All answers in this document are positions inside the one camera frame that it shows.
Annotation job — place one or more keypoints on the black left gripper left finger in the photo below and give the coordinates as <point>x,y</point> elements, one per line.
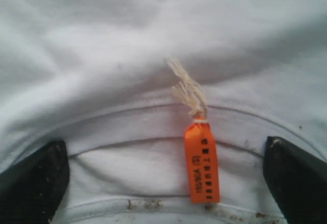
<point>32,189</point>

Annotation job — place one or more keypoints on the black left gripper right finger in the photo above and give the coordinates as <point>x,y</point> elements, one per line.
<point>297,181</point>

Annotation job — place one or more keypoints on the white t-shirt red lettering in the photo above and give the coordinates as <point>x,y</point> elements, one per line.
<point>96,73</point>

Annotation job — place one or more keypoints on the orange neck tag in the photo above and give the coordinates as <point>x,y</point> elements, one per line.
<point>199,143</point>

